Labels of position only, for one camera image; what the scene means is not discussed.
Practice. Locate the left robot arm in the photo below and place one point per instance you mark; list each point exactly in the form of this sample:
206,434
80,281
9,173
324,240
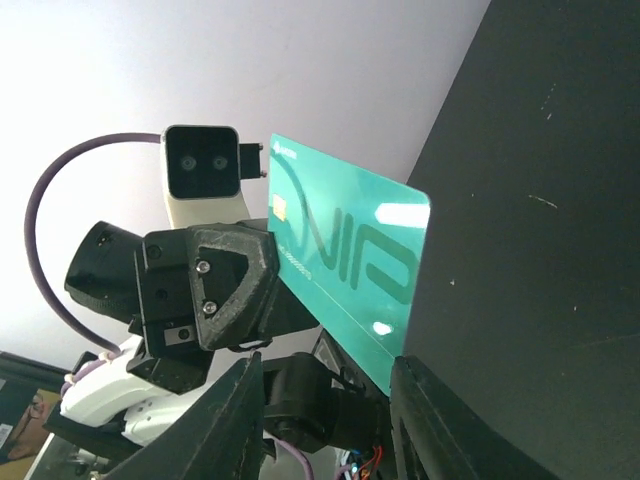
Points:
188,396

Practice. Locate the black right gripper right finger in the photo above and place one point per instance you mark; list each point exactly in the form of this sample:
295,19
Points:
437,436

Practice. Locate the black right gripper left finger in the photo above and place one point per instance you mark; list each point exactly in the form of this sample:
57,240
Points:
219,437

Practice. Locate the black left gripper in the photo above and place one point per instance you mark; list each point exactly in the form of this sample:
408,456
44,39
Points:
187,293

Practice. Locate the teal VIP card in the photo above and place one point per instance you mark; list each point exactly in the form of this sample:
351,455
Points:
350,244

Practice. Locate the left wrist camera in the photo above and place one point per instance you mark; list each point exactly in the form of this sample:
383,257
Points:
203,167

